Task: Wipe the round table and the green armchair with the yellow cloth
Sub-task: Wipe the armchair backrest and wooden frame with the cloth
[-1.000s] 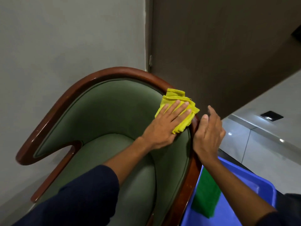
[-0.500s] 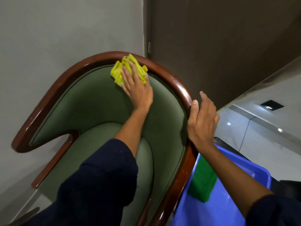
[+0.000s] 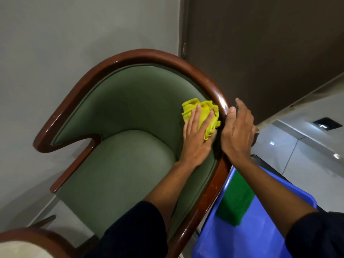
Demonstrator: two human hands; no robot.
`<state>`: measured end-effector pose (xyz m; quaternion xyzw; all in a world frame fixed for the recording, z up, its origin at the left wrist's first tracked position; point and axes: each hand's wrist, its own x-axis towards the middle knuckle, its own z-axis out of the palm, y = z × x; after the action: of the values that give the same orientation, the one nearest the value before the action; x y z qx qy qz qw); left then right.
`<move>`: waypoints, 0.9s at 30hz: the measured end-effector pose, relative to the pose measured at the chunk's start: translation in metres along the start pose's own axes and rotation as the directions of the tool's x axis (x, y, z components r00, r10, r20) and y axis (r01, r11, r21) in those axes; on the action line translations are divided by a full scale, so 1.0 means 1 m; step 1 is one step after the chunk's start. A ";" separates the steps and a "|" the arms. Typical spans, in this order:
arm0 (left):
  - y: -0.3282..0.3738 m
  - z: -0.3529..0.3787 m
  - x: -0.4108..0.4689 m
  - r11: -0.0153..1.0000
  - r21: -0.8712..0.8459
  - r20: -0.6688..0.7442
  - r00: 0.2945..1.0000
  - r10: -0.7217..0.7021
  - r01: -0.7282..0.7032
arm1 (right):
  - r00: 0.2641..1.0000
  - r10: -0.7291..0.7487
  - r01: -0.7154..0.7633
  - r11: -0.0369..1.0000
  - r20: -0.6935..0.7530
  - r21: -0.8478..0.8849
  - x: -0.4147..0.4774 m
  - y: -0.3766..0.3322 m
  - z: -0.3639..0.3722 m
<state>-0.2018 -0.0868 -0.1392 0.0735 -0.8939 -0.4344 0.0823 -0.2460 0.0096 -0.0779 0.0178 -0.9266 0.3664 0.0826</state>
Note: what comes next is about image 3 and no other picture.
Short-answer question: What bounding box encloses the person's dark right sleeve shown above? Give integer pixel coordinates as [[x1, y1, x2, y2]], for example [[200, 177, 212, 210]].
[[285, 211, 344, 258]]

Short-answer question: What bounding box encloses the person's left forearm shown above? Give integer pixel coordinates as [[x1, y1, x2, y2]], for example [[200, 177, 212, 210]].
[[144, 160, 201, 234]]

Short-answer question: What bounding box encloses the blue plastic tub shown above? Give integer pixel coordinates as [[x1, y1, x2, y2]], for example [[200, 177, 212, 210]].
[[191, 166, 318, 258]]

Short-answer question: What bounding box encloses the wooden chair with cream cushion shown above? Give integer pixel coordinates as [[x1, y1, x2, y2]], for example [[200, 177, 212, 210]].
[[0, 214, 100, 258]]

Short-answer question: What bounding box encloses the green armchair with wooden frame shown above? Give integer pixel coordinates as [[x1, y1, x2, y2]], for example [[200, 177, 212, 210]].
[[33, 48, 233, 258]]

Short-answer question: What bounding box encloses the person's left hand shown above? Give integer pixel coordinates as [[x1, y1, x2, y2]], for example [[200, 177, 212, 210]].
[[178, 104, 218, 168]]

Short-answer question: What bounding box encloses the green scouring pad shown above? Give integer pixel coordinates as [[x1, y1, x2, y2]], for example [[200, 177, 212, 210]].
[[216, 169, 256, 227]]

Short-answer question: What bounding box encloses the person's dark sleeve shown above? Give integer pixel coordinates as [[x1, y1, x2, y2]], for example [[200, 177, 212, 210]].
[[83, 200, 169, 258], [285, 211, 344, 258]]

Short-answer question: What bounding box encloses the dark brown door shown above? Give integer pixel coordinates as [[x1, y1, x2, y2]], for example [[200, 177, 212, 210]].
[[185, 0, 344, 125]]

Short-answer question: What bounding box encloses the yellow cleaning cloth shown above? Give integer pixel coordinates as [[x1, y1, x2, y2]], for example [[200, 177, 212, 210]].
[[181, 98, 222, 141]]

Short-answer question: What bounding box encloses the person's right hand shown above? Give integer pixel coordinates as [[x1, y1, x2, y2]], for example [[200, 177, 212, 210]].
[[220, 98, 260, 165]]

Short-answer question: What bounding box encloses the black floor socket plate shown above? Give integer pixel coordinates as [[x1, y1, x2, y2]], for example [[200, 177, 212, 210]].
[[313, 117, 343, 131]]

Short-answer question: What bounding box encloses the person's dark left sleeve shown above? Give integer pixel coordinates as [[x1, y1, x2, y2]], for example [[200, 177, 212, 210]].
[[83, 200, 169, 258]]

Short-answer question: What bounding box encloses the person's right forearm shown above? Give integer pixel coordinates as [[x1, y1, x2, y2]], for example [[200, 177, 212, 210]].
[[228, 157, 318, 238]]

